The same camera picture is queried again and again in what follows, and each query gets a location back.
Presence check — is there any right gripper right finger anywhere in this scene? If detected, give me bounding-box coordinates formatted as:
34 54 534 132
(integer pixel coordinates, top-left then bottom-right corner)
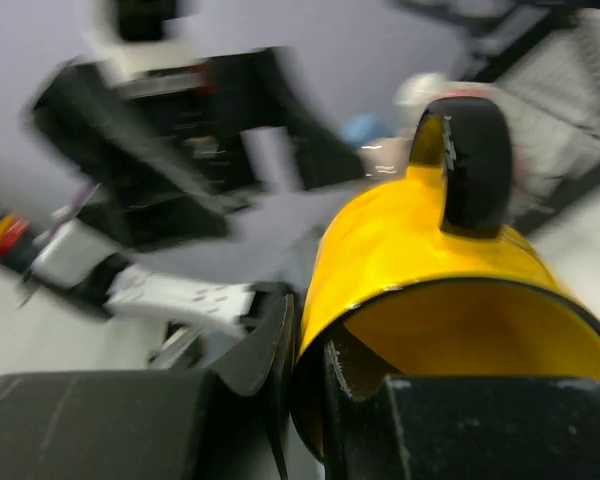
323 342 600 479

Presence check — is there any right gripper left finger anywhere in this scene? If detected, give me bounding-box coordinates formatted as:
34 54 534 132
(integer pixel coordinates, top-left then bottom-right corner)
0 293 295 479

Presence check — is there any yellow mug black handle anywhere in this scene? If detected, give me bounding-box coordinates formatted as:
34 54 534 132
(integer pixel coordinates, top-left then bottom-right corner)
291 96 600 463

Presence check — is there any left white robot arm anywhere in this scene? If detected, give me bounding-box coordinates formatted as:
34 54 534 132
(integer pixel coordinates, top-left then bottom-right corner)
24 1 365 337

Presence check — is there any pink speckled mug in rack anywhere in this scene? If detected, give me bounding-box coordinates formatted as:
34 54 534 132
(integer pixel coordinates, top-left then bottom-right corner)
445 81 537 209

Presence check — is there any translucent pink plastic cup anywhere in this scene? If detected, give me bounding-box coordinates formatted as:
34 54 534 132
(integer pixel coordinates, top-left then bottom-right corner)
358 127 415 182

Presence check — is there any light blue plastic cup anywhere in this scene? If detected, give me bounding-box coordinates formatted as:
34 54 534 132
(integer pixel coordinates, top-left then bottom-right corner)
340 113 394 148

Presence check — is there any black wire dish rack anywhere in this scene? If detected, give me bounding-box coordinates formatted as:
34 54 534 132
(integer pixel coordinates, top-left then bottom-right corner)
396 1 600 235

